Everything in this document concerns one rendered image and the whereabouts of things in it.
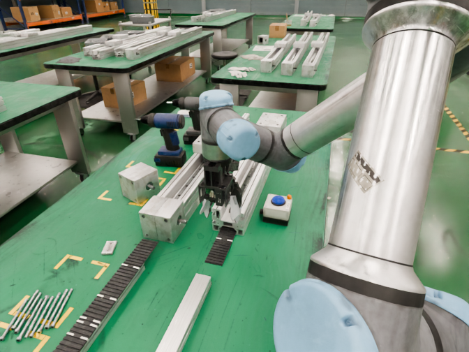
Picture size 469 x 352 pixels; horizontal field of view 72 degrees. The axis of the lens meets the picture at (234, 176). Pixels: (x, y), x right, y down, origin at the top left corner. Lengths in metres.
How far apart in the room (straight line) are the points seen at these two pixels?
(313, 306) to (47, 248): 0.89
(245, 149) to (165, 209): 0.42
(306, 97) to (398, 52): 2.30
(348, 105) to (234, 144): 0.21
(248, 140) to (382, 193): 0.33
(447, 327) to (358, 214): 0.18
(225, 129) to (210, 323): 0.44
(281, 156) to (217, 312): 0.39
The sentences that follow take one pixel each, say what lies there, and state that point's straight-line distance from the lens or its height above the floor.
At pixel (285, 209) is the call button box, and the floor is 0.84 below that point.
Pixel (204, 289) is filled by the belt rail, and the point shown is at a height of 0.81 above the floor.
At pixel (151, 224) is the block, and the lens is 0.98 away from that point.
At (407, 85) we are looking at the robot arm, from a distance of 0.38.
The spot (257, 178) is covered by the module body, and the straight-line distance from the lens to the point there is 1.11.
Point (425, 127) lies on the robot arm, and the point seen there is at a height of 1.32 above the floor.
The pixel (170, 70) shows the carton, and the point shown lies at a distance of 4.82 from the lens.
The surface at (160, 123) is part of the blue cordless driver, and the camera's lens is 1.31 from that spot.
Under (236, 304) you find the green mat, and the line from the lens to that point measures 0.84.
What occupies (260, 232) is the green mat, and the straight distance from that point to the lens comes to 1.01.
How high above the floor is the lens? 1.44
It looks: 31 degrees down
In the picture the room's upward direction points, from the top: 1 degrees counter-clockwise
